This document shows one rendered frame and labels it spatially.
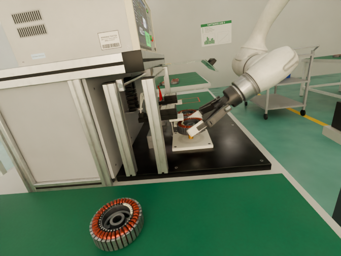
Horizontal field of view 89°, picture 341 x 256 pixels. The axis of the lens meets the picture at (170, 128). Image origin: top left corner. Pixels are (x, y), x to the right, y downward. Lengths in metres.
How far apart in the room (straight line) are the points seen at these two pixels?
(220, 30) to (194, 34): 0.79
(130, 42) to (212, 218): 0.51
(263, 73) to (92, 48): 0.54
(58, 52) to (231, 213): 0.65
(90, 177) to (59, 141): 0.14
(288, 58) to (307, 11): 6.42
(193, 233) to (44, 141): 0.47
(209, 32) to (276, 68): 5.45
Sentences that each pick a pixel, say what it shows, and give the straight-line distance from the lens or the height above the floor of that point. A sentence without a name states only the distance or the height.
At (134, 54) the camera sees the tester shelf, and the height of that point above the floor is 1.11.
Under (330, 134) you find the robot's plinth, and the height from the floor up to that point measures 0.73.
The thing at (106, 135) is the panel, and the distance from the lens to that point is 0.54.
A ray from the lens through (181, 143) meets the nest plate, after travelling 0.67.
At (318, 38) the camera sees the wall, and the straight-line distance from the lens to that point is 7.30.
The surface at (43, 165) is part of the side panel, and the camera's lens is 0.67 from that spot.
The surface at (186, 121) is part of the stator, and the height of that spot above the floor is 0.84.
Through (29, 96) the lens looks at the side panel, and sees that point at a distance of 0.59.
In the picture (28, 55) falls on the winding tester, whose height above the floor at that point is 1.15.
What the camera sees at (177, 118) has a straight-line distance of 0.65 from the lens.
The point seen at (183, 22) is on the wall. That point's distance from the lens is 6.04.
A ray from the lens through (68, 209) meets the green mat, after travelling 0.58.
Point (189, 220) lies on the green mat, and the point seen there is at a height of 0.75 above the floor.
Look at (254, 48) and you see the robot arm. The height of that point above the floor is 1.09.
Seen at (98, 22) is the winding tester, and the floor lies 1.21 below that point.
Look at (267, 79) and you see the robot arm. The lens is 0.66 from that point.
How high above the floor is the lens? 1.09
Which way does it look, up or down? 22 degrees down
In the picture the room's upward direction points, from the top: 8 degrees counter-clockwise
